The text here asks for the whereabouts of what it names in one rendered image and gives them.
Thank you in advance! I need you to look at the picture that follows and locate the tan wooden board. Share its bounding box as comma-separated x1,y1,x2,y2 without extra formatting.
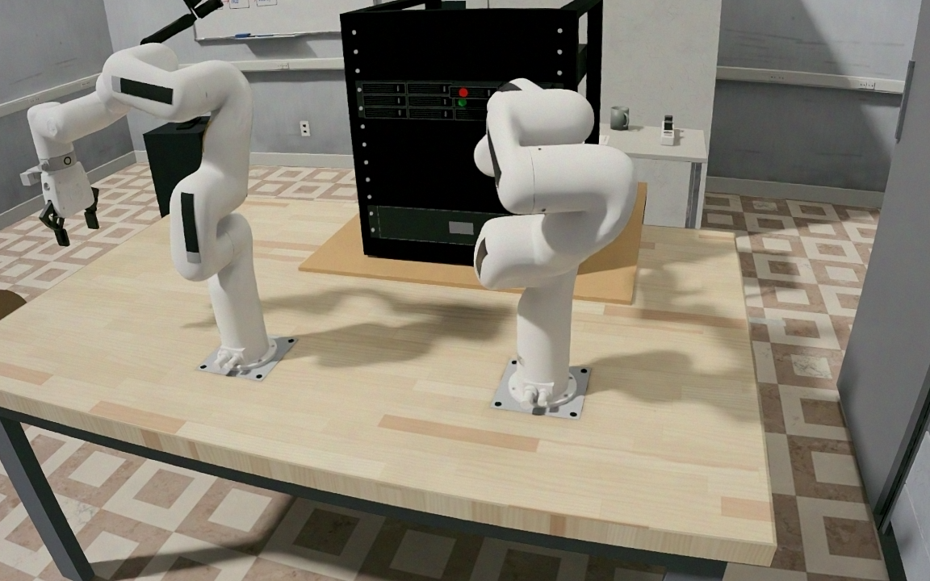
298,182,647,305

